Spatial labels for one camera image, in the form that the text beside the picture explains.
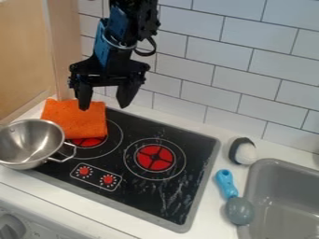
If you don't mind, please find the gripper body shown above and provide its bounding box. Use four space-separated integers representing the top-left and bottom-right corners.
67 47 152 90

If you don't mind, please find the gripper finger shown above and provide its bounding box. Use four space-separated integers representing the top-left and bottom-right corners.
114 74 147 109
73 81 95 112

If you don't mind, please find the toy stove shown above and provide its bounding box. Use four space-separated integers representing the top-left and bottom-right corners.
24 106 222 234

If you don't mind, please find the orange cloth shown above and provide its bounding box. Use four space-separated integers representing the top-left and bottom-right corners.
39 97 110 140

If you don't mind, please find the silver pot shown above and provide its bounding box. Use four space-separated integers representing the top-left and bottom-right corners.
0 118 79 171

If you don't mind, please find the white and black toy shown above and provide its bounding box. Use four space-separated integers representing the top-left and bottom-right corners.
227 135 259 166

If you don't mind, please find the toy sink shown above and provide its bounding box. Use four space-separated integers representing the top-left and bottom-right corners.
236 158 319 239

